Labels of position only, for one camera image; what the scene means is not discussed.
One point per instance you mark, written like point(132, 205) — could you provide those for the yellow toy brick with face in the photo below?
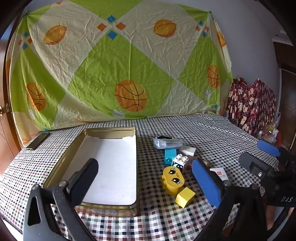
point(173, 179)

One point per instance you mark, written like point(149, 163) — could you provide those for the clear plastic floss pick box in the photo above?
point(167, 143)

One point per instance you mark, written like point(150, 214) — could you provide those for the rose gold mirror case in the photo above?
point(190, 162)

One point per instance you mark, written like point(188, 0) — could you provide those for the white card box red label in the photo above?
point(219, 175)

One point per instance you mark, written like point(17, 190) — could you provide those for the black clip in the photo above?
point(163, 137)

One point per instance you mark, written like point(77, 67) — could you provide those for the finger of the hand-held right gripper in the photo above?
point(252, 163)
point(269, 148)

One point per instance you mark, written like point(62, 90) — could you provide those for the clear plastic bag with toy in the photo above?
point(270, 133)

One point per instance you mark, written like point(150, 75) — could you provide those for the person's right hand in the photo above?
point(270, 216)

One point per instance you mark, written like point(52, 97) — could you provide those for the checkered tablecloth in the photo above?
point(152, 222)

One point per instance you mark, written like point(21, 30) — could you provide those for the dark wooden door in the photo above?
point(288, 92)

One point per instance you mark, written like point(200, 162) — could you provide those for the small yellow toy block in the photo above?
point(185, 197)

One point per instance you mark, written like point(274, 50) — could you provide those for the blue toy brick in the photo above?
point(170, 155)

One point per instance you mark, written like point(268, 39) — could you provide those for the black remote control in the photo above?
point(38, 141)

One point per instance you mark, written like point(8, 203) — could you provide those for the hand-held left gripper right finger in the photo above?
point(204, 179)

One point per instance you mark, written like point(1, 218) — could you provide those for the gold metal tin box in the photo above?
point(108, 166)

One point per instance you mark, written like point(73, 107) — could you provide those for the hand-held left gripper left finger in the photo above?
point(87, 177)

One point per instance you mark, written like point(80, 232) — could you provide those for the white toy brick moon print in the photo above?
point(180, 162)

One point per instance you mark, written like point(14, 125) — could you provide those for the red plaid bear print cloth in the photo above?
point(251, 106)

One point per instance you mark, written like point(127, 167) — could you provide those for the basketball print bed sheet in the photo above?
point(120, 60)

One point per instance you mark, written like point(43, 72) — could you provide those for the white plastic case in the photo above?
point(187, 151)

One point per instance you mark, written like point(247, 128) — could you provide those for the brown wooden door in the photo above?
point(7, 129)

